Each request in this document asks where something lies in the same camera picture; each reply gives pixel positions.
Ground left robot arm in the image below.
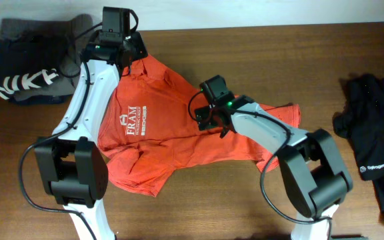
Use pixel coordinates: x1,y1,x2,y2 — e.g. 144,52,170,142
34,32,147,239

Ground dark navy folded garment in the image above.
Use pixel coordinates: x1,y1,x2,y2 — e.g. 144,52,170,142
9,95,70,106

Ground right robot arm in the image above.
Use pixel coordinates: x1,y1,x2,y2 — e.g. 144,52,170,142
188,95,353,239

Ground black folded shirt white letters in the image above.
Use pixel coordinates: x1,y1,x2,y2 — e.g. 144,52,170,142
0,32,68,100

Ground grey folded pants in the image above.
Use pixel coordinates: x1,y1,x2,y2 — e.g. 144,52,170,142
0,14,93,103

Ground orange red t-shirt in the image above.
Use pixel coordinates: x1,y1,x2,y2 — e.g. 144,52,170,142
97,55,302,198

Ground black t-shirt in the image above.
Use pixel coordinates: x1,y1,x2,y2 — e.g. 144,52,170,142
333,74,384,218

